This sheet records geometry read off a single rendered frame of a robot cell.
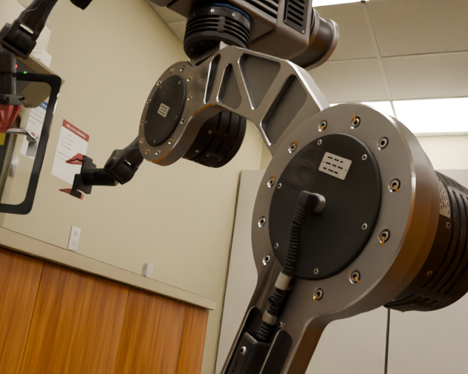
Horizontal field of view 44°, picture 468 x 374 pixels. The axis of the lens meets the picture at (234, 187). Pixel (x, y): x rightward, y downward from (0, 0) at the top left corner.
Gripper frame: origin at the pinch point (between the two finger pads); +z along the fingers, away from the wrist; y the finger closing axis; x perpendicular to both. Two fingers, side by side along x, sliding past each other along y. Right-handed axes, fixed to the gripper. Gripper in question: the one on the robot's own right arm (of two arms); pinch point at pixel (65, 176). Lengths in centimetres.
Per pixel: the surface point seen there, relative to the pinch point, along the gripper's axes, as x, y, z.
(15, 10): 26, 47, 12
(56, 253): 18.5, -28.1, -19.1
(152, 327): -46, -44, -16
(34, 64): 23.2, 28.7, 1.2
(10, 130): 39.7, -0.1, -13.4
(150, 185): -139, 39, 56
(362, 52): -180, 142, -55
